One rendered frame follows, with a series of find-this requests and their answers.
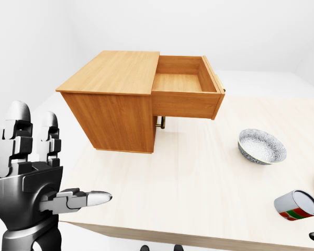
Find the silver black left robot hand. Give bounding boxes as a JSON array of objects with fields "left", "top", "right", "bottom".
[{"left": 0, "top": 100, "right": 113, "bottom": 233}]

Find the wooden cabinet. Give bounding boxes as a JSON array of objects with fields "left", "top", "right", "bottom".
[{"left": 55, "top": 50, "right": 161, "bottom": 155}]

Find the open wooden drawer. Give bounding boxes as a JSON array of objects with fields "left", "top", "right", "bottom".
[{"left": 151, "top": 54, "right": 226, "bottom": 121}]

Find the patterned grey white bowl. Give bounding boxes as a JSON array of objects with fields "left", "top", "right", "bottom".
[{"left": 237, "top": 128, "right": 288, "bottom": 166}]

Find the tin with red green label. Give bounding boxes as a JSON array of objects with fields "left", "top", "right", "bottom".
[{"left": 274, "top": 189, "right": 314, "bottom": 222}]

